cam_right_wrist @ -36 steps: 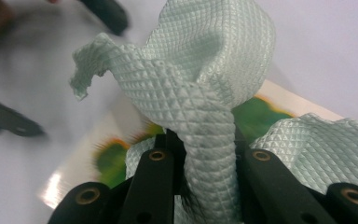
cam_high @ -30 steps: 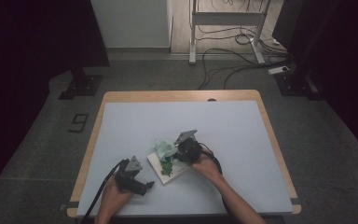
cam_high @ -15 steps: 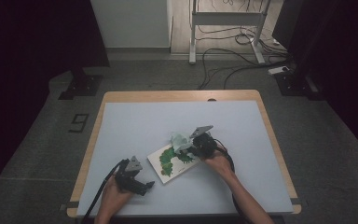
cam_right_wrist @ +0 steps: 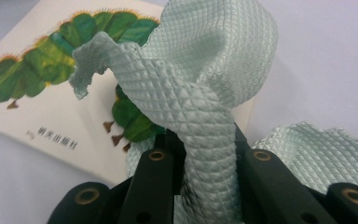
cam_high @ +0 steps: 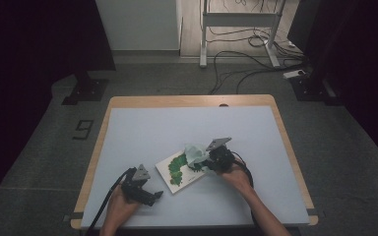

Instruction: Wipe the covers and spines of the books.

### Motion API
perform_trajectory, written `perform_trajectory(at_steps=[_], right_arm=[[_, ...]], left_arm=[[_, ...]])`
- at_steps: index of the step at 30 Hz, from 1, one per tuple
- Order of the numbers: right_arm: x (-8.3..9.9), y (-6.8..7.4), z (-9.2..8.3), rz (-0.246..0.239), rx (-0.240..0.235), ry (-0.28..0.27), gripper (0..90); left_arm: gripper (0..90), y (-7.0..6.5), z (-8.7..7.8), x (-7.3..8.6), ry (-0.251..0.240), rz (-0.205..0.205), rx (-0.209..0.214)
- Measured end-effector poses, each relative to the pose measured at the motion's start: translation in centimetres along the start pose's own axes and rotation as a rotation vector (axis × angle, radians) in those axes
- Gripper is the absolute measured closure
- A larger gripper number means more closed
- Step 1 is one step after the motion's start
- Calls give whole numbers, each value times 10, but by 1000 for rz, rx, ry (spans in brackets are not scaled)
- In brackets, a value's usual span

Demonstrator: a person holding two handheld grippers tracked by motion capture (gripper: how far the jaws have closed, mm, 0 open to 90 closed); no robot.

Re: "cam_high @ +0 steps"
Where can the dark curtain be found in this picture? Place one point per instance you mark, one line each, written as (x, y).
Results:
(29, 65)
(367, 65)

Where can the person's right hand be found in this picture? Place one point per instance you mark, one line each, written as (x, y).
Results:
(239, 180)

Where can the white partition panel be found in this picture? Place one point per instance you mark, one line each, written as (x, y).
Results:
(138, 23)

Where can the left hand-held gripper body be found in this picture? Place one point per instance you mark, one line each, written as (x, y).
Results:
(134, 190)

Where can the white metal desk frame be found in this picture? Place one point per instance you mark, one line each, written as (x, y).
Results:
(236, 19)

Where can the wooden table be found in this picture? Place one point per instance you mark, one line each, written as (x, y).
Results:
(177, 100)

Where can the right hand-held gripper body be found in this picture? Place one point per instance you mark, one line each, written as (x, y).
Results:
(223, 159)

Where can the person's left hand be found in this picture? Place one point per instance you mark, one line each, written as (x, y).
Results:
(119, 211)

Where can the light green cloth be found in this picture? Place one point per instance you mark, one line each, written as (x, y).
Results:
(195, 154)

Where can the white power strip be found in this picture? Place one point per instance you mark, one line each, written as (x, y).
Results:
(293, 74)

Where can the black stand base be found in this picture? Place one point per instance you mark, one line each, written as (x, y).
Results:
(88, 90)
(308, 90)

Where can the black tape strip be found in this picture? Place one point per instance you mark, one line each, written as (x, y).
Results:
(313, 212)
(74, 216)

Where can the light grey table mat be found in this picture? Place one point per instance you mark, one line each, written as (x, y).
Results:
(138, 131)

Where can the white caterpillar picture book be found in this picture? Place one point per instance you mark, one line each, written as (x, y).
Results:
(177, 170)

